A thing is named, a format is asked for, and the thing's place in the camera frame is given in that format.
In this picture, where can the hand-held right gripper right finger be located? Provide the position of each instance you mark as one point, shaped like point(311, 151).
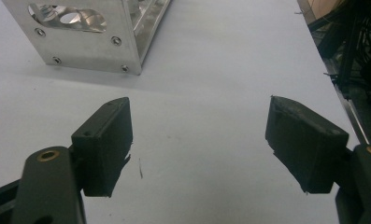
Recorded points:
point(301, 146)

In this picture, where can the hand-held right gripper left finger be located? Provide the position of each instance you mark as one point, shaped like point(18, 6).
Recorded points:
point(105, 149)

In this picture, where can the silver metal tube rack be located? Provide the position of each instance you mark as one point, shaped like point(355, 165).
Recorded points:
point(89, 46)

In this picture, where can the metal floor rail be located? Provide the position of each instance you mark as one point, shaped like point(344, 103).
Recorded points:
point(353, 118)

